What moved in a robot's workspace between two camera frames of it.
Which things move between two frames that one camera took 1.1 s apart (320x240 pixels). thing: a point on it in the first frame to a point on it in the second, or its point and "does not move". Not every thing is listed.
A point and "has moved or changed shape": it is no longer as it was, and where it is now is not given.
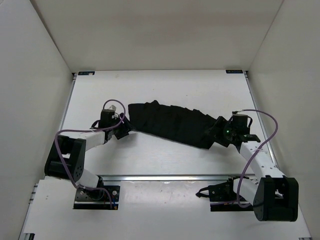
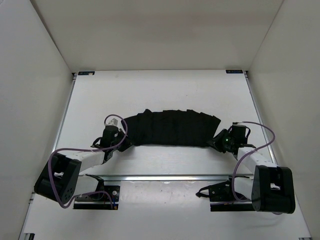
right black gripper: [220, 123] to [215, 142]
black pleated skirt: [185, 125] has moved or changed shape
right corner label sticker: [234, 71] does not move
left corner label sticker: [86, 73] does not move
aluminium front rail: [169, 178] does not move
